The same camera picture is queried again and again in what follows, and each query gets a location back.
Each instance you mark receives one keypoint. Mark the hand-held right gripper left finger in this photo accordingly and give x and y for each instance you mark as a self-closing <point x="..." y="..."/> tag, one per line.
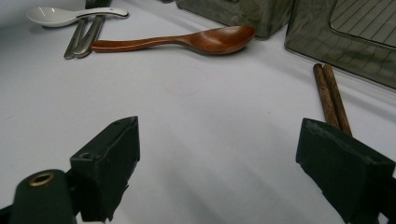
<point x="106" y="168"/>

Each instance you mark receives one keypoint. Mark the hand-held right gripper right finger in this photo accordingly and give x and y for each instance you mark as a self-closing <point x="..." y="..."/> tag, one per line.
<point x="345" y="171"/>

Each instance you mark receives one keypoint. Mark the metal knife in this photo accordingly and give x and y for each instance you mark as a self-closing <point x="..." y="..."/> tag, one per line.
<point x="90" y="39"/>

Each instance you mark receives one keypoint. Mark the metal fork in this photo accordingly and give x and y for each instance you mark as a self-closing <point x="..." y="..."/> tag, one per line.
<point x="74" y="40"/>

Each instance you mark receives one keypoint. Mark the white ceramic spoon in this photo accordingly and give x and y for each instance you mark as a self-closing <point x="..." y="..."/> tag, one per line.
<point x="49" y="16"/>

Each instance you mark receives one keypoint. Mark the brown wooden spoon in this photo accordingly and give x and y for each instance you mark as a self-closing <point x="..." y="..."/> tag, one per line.
<point x="218" y="40"/>

